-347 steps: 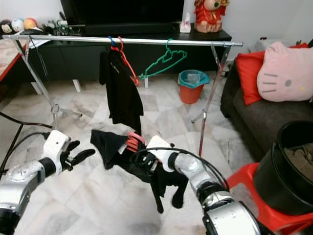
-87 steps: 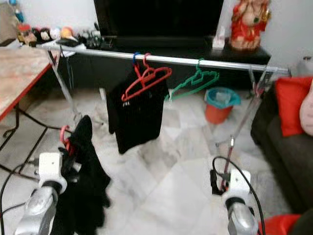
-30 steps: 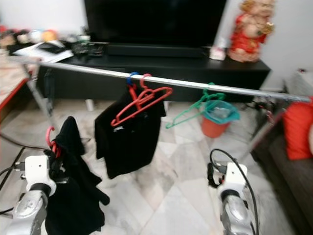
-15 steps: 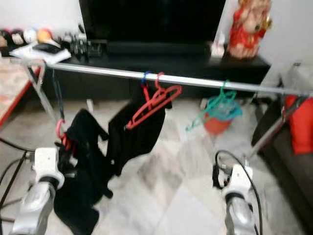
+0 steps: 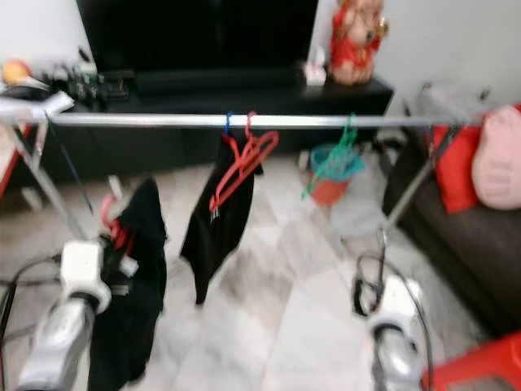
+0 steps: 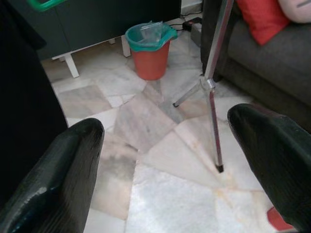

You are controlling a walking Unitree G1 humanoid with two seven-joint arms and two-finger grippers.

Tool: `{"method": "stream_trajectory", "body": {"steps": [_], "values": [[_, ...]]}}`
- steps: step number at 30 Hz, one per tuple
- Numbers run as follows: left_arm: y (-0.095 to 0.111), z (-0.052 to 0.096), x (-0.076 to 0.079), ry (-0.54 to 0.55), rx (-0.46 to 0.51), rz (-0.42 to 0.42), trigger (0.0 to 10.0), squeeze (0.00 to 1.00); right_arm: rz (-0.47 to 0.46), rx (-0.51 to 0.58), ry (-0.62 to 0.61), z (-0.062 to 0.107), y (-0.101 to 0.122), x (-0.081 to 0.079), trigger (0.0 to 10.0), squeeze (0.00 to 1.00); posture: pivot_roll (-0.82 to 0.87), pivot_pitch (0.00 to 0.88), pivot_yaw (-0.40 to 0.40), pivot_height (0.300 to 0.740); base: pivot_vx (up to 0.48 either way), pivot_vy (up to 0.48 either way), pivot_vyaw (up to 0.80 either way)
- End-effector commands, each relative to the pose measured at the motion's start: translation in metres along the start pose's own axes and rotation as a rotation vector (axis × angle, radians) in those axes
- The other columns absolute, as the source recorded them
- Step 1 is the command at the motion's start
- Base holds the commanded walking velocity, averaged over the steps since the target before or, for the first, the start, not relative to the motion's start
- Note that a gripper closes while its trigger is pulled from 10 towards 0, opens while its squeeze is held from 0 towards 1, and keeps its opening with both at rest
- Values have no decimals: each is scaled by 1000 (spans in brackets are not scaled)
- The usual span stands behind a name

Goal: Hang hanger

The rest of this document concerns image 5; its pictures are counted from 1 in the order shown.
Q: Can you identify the red cushion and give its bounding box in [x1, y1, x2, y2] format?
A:
[431, 106, 521, 214]

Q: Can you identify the orange plastic bucket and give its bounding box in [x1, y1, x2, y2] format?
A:
[308, 171, 355, 206]

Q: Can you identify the black flat screen television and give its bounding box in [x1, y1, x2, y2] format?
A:
[76, 0, 318, 74]

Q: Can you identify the white tissue box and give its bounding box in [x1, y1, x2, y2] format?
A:
[303, 45, 328, 86]

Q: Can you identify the dark grey fabric sofa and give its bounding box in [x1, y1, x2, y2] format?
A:
[379, 81, 521, 339]

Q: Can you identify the black television console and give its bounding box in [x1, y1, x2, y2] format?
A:
[41, 73, 393, 184]

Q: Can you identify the pink cat face cushion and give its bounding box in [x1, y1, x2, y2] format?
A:
[472, 104, 521, 211]

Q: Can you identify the black electronic gadget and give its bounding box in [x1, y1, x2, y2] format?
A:
[53, 65, 135, 103]

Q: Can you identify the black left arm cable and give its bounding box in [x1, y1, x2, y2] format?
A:
[0, 254, 64, 391]

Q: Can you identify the white paper stack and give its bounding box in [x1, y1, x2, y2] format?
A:
[0, 77, 76, 121]

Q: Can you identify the black ribbed knit garment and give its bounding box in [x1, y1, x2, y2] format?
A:
[88, 177, 169, 391]

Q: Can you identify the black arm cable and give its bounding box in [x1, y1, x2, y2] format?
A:
[0, 254, 64, 391]
[357, 251, 434, 391]

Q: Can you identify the red plastic hanger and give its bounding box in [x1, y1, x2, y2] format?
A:
[100, 193, 135, 255]
[209, 112, 279, 219]

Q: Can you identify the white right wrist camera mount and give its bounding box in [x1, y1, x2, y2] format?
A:
[366, 275, 424, 335]

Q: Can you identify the black long sleeve shirt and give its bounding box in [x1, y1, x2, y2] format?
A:
[179, 134, 265, 306]

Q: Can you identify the green plastic hanger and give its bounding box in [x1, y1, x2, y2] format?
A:
[301, 116, 359, 200]

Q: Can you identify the teal plastic bin liner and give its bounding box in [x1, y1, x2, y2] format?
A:
[309, 143, 366, 180]

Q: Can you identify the black wire hanger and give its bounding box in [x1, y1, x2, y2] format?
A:
[45, 122, 94, 217]

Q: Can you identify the red plastic stool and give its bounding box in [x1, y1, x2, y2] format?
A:
[423, 330, 521, 391]

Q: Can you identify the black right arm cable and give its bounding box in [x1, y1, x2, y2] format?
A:
[357, 251, 434, 391]

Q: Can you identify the red robed figurine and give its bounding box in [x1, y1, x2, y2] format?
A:
[330, 0, 390, 86]

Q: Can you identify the orange round plush toy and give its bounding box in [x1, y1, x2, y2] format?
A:
[2, 59, 32, 85]

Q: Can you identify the silver metal clothes rack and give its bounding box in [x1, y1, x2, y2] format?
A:
[0, 110, 489, 245]

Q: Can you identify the black soundbar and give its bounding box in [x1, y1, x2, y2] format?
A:
[134, 65, 304, 97]

